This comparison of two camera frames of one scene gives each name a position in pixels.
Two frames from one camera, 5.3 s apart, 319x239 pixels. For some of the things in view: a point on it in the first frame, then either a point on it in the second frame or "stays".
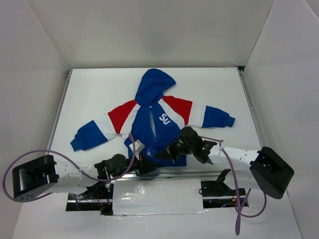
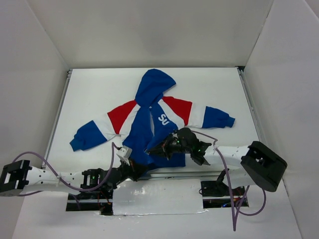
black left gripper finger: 146,166 -> 137,170
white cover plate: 132,197 stays
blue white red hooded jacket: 149,123 stays
